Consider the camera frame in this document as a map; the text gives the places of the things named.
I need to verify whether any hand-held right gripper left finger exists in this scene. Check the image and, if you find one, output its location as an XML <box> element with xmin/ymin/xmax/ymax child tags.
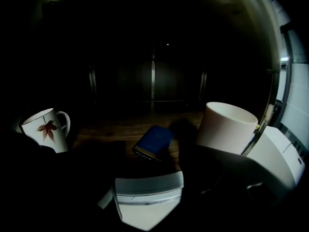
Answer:
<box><xmin>7</xmin><ymin>131</ymin><xmax>127</xmax><ymax>232</ymax></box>

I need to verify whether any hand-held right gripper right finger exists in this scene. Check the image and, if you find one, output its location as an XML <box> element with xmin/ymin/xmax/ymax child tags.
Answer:
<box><xmin>178</xmin><ymin>144</ymin><xmax>286</xmax><ymax>227</ymax></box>

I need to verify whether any blue box item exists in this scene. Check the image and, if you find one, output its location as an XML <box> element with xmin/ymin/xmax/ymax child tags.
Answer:
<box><xmin>132</xmin><ymin>125</ymin><xmax>174</xmax><ymax>162</ymax></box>

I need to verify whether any dark wooden shelf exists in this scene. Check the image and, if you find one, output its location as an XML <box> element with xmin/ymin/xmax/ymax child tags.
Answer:
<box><xmin>24</xmin><ymin>0</ymin><xmax>283</xmax><ymax>176</ymax></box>

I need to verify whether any plain white cup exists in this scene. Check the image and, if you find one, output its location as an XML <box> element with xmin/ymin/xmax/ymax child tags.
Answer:
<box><xmin>195</xmin><ymin>101</ymin><xmax>259</xmax><ymax>155</ymax></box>

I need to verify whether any white mug with leaf print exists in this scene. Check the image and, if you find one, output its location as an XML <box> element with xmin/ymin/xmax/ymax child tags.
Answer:
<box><xmin>20</xmin><ymin>108</ymin><xmax>71</xmax><ymax>154</ymax></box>

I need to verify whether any white appliance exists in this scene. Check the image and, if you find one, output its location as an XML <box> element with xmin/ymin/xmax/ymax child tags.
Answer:
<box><xmin>245</xmin><ymin>126</ymin><xmax>306</xmax><ymax>199</ymax></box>

